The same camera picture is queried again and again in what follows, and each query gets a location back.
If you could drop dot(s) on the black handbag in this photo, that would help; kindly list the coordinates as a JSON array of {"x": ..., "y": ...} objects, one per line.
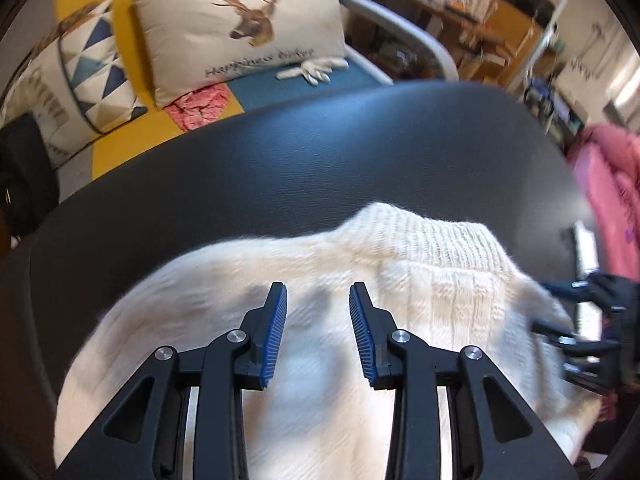
[{"x": 25, "y": 175}]

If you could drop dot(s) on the pink quilt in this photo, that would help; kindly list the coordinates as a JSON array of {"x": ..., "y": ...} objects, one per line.
[{"x": 610, "y": 180}]

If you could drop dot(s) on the blue yellow grey sofa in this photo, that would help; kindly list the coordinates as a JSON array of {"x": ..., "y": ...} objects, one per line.
[{"x": 150, "y": 125}]

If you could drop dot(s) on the white glove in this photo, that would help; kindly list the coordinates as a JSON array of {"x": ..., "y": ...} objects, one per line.
[{"x": 315, "y": 67}]

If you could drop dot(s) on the white metal stand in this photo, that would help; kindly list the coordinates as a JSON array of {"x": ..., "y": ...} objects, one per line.
[{"x": 550, "y": 35}]

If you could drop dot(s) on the blue metal frame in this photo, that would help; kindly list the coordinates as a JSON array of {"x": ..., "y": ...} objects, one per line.
[{"x": 545, "y": 102}]

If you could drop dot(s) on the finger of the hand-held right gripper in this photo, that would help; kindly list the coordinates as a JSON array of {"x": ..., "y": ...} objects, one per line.
[
  {"x": 565, "y": 341},
  {"x": 575, "y": 291}
]

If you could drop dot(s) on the deer print pillow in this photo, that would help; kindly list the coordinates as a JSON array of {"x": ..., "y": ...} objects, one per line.
[{"x": 200, "y": 35}]

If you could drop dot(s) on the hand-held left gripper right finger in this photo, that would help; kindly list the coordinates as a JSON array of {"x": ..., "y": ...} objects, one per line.
[{"x": 361, "y": 340}]

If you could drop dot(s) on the pink knitted cloth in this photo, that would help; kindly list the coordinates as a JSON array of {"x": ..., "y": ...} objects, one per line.
[{"x": 200, "y": 105}]

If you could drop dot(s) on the triangle pattern pillow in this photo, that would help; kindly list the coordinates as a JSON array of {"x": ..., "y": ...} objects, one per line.
[{"x": 95, "y": 70}]

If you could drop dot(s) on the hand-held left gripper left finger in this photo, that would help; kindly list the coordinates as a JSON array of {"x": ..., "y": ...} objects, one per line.
[{"x": 275, "y": 335}]

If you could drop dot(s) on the cream knit sweater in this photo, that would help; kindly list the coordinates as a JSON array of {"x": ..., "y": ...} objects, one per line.
[{"x": 440, "y": 285}]

